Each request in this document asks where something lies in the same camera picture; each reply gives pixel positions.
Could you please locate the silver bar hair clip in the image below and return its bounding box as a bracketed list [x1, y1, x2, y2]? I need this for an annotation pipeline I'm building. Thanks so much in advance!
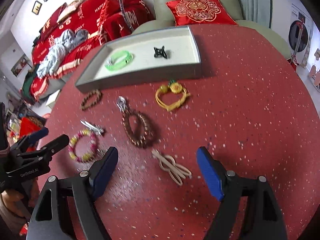
[80, 120, 105, 135]

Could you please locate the grey jewelry tray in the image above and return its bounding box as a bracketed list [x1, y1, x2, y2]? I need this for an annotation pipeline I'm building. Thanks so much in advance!
[75, 26, 202, 93]

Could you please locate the green plastic bangle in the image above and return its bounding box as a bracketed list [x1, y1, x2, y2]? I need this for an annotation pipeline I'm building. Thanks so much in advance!
[105, 50, 133, 71]

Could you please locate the left hand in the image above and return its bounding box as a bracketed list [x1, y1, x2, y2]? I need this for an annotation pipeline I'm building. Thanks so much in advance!
[1, 178, 40, 235]

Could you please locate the pink yellow bead bracelet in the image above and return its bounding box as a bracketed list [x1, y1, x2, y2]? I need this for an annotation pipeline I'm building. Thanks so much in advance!
[68, 128, 100, 163]

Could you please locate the braided brown rope bracelet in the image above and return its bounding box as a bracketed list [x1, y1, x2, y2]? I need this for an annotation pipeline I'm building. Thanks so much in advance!
[79, 89, 103, 111]

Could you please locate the beige hair clip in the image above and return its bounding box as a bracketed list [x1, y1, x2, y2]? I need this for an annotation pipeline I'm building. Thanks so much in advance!
[151, 149, 192, 186]

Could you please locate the small picture frame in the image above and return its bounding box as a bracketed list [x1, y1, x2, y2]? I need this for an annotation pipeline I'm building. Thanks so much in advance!
[32, 1, 42, 15]

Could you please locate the red embroidered cushion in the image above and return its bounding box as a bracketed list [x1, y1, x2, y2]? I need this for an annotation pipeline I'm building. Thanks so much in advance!
[166, 0, 238, 26]

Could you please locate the light blue clothes pile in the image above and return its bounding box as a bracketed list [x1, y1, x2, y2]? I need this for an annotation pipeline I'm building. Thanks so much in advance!
[36, 29, 89, 79]

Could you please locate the brown coil hair tie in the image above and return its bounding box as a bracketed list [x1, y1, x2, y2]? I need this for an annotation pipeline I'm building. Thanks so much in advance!
[121, 110, 157, 149]

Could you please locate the long red sofa pillow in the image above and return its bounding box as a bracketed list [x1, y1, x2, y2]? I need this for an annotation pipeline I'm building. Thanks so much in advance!
[40, 3, 67, 42]

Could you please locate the silver heart pendant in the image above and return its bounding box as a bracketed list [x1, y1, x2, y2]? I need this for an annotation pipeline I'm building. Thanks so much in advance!
[116, 96, 128, 113]

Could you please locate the sofa with red cover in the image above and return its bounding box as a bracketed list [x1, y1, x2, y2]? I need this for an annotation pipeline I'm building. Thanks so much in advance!
[20, 0, 154, 105]

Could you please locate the yellow cord bracelet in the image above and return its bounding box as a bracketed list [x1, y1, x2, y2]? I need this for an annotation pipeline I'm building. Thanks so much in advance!
[154, 80, 192, 112]

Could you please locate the black claw hair clip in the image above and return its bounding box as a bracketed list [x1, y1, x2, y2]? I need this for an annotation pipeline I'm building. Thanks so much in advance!
[153, 46, 170, 59]

